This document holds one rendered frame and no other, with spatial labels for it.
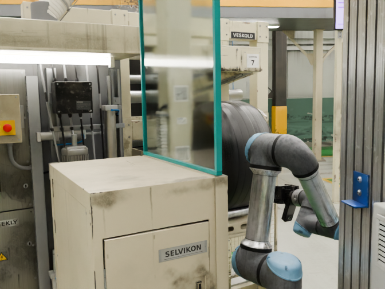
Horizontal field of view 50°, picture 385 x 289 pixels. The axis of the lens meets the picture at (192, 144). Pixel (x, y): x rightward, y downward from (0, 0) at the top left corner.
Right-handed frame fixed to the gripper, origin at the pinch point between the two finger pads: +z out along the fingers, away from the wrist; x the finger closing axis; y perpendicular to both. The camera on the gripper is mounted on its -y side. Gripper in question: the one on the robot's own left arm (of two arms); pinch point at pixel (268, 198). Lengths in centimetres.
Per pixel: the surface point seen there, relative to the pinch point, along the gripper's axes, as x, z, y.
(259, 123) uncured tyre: -2.4, 5.5, 36.3
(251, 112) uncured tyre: -1.7, 10.4, 42.5
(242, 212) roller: 3.4, 17.9, -7.9
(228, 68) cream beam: -11, 42, 71
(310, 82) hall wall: -741, 717, 179
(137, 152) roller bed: 39, 66, 26
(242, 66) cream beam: -22, 42, 72
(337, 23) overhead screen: -310, 223, 171
